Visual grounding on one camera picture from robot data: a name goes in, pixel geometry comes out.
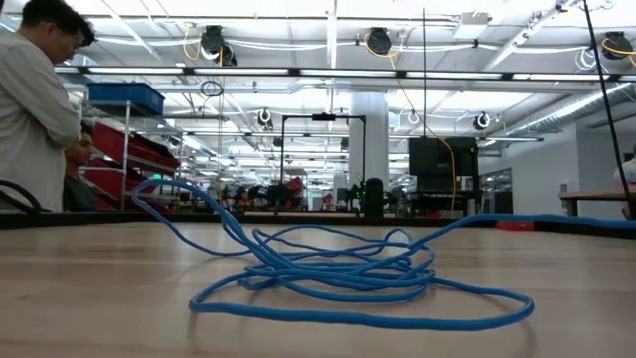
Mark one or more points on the black cylindrical stand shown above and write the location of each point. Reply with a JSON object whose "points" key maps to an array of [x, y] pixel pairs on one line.
{"points": [[373, 199]]}

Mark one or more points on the white column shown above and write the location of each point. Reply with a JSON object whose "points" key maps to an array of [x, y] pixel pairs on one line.
{"points": [[368, 139]]}

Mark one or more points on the black cabinet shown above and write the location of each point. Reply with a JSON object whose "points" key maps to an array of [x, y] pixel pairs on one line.
{"points": [[437, 156]]}

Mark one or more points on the thin black upright pole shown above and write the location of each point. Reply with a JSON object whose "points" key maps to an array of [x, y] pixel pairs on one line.
{"points": [[425, 74]]}

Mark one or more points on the metal rack with red bins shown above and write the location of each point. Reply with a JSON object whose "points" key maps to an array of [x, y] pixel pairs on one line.
{"points": [[144, 151]]}

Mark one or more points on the red screwdriver bit set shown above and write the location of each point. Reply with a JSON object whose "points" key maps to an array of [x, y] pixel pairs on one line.
{"points": [[515, 227]]}

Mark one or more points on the blue plastic bin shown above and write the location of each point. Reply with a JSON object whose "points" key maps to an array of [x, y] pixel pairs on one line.
{"points": [[126, 97]]}

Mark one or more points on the person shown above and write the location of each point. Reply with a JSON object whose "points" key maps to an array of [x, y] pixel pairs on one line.
{"points": [[77, 194], [630, 171], [30, 124]]}

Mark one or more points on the wooden top desk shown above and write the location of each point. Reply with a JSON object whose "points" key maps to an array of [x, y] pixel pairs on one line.
{"points": [[591, 196]]}

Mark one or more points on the thin black slanted pole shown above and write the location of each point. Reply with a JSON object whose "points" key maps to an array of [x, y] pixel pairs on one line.
{"points": [[610, 114]]}

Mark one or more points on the thin black rig frame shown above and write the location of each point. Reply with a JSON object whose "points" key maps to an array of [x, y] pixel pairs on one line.
{"points": [[323, 117]]}

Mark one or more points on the black aluminium table frame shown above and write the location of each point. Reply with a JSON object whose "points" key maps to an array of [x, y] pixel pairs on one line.
{"points": [[149, 219]]}

